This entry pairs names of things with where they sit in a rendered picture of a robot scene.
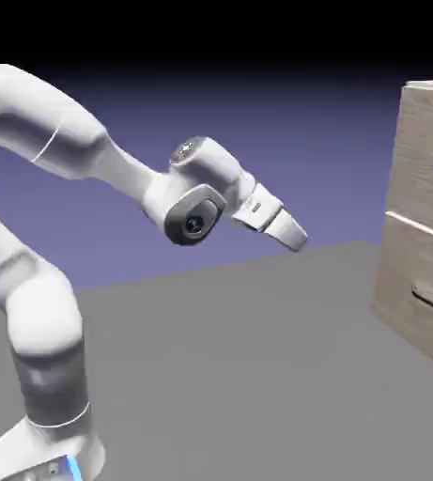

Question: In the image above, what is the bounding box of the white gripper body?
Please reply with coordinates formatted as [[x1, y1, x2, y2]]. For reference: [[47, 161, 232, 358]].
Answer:
[[265, 209, 309, 253]]

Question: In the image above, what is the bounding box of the light wood drawer front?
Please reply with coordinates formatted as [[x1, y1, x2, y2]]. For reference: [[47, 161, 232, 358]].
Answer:
[[385, 86, 433, 239], [372, 212, 433, 376]]

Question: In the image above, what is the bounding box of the light wood cabinet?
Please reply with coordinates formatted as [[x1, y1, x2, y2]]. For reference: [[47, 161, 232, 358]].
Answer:
[[371, 79, 433, 377]]

